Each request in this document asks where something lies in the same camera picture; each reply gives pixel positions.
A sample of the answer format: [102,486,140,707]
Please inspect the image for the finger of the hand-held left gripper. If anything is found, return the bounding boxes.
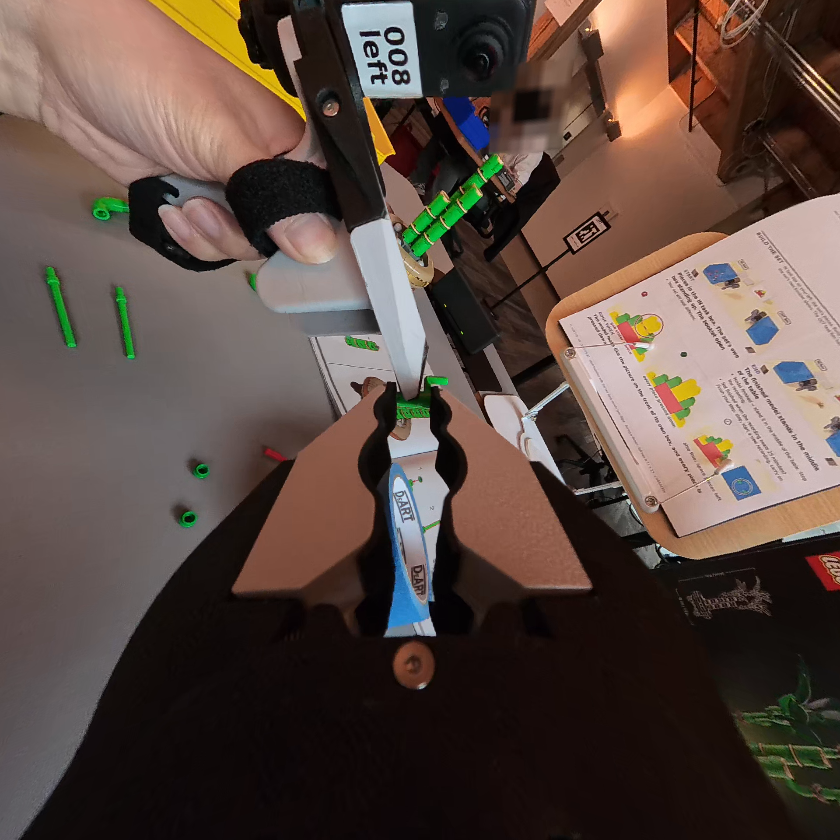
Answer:
[350,218,432,403]

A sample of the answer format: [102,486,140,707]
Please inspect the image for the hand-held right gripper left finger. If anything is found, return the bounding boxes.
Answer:
[231,384,395,636]

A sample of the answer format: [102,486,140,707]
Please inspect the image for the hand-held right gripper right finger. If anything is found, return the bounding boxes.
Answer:
[430,387,595,636]

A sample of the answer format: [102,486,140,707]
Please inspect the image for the green lego stem assembly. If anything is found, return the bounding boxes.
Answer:
[395,375,450,421]

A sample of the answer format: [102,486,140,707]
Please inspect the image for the lego instruction booklet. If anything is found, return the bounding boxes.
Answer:
[308,331,487,473]

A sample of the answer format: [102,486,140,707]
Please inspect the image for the lego bamboo pot model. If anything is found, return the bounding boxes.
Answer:
[392,153,506,290]

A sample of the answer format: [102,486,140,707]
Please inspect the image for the long green lego rod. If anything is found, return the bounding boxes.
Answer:
[114,285,137,361]
[45,266,77,349]

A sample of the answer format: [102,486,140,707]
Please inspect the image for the black lego set box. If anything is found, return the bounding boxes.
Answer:
[656,535,840,840]

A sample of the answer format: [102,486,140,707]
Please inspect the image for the person's left hand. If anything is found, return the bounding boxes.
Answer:
[0,0,342,265]

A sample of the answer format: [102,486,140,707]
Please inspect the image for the black rectangular device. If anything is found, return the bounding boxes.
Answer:
[430,268,503,355]

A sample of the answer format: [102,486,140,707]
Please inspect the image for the blue masking tape roll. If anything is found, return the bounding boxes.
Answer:
[377,462,434,636]

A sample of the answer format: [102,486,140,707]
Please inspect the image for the white stand base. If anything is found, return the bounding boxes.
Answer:
[482,390,572,480]

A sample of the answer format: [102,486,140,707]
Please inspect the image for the small marker sign on stand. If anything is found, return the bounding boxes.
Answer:
[563,209,613,253]

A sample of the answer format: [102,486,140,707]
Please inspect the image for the wooden instruction board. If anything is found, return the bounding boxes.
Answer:
[546,193,840,560]

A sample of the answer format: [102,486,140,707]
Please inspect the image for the printed instruction sheet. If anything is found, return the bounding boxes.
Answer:
[559,210,840,538]

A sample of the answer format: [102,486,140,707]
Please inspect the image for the yellow plastic bin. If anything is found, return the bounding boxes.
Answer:
[147,0,395,158]

